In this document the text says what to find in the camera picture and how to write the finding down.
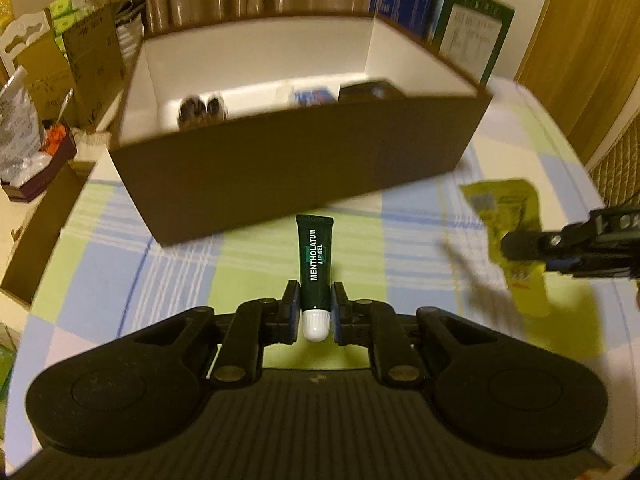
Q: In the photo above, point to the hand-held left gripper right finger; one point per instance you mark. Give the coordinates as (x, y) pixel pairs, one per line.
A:
(337, 315)

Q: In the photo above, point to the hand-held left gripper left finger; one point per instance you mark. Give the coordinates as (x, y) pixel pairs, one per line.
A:
(292, 312)

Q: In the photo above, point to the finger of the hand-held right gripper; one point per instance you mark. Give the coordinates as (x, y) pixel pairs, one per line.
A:
(525, 246)

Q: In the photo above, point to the yellow snack packet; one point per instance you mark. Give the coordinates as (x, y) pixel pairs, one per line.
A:
(515, 205)

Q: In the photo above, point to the dark green lip gel tube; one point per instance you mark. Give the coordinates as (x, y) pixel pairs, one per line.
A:
(315, 265)

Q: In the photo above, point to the brown cardboard box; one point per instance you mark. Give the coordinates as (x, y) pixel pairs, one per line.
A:
(300, 165)

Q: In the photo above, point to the clear blue-labelled floss box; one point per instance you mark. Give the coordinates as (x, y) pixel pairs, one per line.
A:
(312, 96)

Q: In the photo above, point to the black shaver box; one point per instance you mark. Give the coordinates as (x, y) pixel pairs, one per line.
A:
(365, 91)

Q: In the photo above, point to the brown hair scrunchie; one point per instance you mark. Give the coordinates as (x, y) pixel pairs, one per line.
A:
(192, 110)

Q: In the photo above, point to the wicker chair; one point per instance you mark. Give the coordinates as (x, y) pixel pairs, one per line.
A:
(620, 170)

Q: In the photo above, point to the wooden door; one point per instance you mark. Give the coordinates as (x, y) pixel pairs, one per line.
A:
(575, 35)

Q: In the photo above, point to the green printed carton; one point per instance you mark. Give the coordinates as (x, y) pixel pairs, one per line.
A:
(472, 35)

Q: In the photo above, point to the open flat cardboard box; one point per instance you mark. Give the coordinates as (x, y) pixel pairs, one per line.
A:
(30, 255)

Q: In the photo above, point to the purple box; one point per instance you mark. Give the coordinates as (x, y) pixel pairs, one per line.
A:
(45, 175)

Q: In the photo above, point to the small orange object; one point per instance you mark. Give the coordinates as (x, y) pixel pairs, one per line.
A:
(54, 139)

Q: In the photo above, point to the metal spoon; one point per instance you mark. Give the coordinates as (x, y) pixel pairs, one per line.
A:
(62, 109)

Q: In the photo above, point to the brown cardboard carton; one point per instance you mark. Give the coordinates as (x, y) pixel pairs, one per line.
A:
(95, 65)

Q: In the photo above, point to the stack of white plates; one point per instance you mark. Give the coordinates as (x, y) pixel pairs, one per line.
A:
(130, 25)

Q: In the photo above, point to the silver foil bag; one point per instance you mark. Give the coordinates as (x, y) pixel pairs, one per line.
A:
(17, 125)

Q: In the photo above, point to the green tissue packs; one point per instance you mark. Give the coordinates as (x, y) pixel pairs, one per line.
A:
(65, 10)

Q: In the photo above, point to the yellow plastic bag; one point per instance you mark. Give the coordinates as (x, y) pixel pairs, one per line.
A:
(4, 7)

